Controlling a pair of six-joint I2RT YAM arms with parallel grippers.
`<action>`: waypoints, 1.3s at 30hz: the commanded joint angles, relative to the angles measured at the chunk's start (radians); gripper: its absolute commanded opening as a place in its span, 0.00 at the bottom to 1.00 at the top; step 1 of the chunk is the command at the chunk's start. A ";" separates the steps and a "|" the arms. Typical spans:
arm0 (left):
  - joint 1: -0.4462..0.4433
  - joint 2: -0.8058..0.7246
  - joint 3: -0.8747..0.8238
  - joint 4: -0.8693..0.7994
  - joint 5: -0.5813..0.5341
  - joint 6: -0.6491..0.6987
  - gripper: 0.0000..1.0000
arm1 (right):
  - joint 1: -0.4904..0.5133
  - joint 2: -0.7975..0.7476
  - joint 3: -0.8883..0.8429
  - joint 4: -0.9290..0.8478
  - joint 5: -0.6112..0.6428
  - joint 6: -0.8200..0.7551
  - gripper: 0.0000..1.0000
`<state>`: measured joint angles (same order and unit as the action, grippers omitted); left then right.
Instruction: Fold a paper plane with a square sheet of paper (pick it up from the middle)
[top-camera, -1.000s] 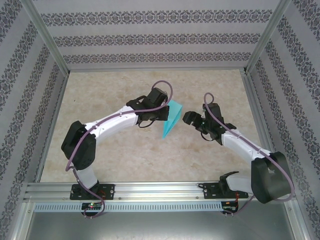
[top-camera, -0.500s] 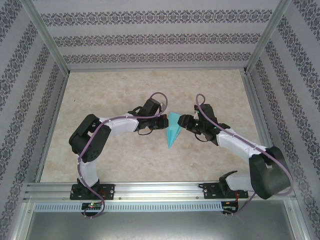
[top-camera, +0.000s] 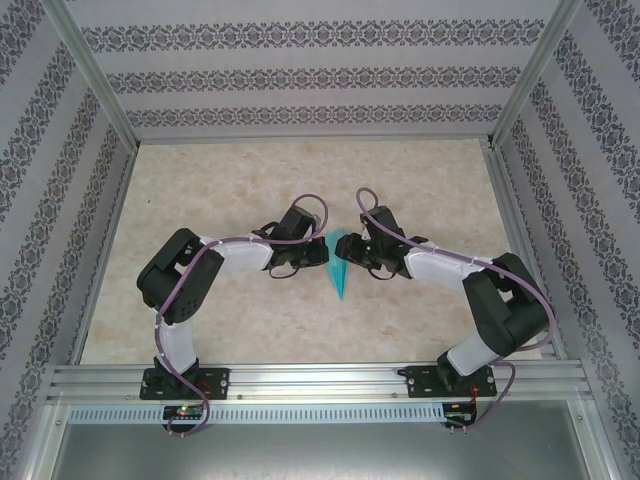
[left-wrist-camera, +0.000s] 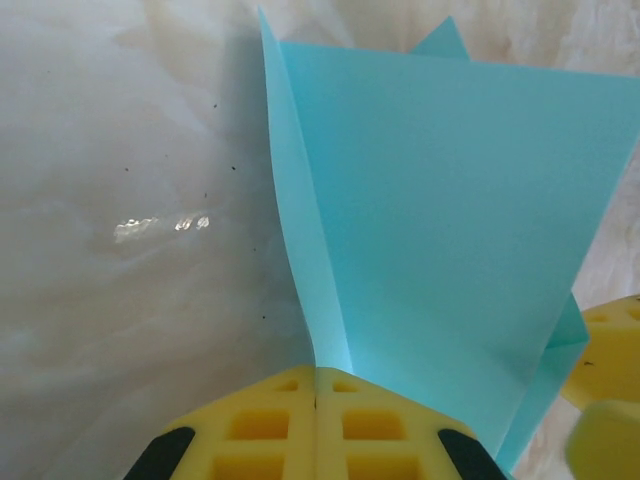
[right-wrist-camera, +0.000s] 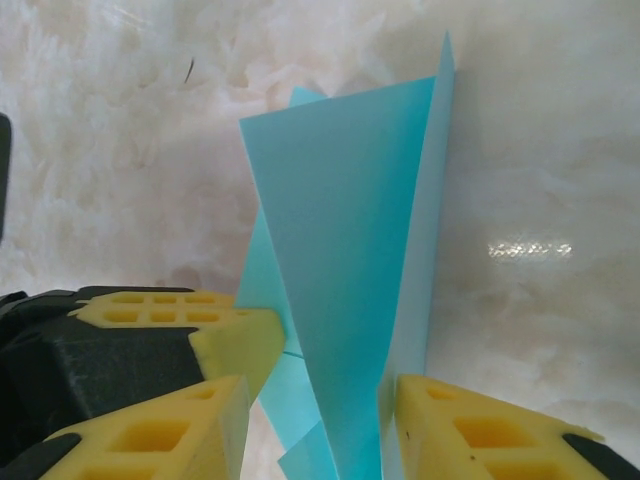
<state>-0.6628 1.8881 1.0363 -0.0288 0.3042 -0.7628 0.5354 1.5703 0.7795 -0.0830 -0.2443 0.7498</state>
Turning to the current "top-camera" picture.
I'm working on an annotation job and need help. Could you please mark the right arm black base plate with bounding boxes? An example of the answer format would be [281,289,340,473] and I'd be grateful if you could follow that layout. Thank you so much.
[407,364,499,400]

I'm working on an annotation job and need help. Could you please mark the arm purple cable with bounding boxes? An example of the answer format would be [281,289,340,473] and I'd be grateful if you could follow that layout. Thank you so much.
[355,187,557,435]
[154,193,330,437]

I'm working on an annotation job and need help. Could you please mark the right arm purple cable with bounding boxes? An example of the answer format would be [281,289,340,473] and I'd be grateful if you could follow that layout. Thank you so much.
[355,187,557,435]

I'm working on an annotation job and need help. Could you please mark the slotted grey cable duct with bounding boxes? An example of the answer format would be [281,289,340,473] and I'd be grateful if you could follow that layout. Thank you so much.
[67,403,446,424]

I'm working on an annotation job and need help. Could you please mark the grey metal sheet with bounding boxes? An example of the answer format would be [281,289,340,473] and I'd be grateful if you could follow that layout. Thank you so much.
[49,422,599,480]

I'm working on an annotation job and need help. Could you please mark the aluminium mounting rail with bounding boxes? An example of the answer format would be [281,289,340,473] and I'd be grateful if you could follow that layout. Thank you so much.
[47,363,594,404]

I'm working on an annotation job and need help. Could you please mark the aluminium frame post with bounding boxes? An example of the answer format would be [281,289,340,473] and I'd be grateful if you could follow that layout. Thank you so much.
[47,0,141,147]
[485,0,585,149]

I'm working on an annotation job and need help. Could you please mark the aluminium side rail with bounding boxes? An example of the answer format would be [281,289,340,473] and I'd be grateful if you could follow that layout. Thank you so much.
[69,144,139,366]
[482,142,569,361]

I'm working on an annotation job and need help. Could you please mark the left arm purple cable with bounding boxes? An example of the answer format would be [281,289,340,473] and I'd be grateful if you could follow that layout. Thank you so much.
[154,193,330,437]

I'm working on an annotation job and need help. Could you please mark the aluminium corner upright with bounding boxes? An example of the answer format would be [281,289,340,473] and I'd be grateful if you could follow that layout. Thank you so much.
[569,399,626,480]
[19,402,71,480]

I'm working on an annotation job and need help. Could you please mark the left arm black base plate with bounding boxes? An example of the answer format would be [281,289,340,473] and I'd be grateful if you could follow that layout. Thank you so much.
[139,367,231,401]

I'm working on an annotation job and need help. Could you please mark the aluminium frame crossbar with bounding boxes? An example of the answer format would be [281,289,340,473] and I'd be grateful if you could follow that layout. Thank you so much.
[133,132,496,144]

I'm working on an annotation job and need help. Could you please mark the light blue paper sheet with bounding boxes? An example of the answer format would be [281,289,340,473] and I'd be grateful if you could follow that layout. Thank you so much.
[325,228,354,302]

